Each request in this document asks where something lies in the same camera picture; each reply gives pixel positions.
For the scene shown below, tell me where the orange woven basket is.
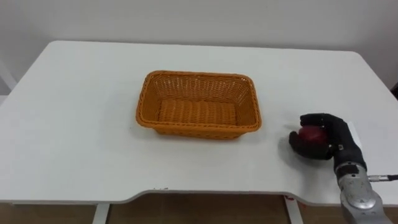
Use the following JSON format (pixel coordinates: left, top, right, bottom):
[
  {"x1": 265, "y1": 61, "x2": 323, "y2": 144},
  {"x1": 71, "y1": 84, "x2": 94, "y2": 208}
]
[{"x1": 135, "y1": 70, "x2": 262, "y2": 141}]

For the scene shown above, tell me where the white desk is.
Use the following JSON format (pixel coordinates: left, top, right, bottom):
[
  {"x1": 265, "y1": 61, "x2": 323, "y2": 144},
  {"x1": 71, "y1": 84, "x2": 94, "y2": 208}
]
[{"x1": 0, "y1": 40, "x2": 398, "y2": 224}]

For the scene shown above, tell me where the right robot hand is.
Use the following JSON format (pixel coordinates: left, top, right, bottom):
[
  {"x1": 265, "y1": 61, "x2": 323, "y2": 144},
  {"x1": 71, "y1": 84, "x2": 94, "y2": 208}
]
[{"x1": 288, "y1": 113, "x2": 368, "y2": 173}]

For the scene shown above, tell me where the red apple soft toy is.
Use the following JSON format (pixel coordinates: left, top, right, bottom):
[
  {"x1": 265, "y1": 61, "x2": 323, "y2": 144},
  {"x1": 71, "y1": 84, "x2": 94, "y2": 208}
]
[{"x1": 297, "y1": 125, "x2": 329, "y2": 145}]

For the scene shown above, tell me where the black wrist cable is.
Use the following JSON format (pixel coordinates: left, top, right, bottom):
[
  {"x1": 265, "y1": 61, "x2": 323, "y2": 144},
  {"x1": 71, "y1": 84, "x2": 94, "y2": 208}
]
[{"x1": 368, "y1": 174, "x2": 398, "y2": 182}]

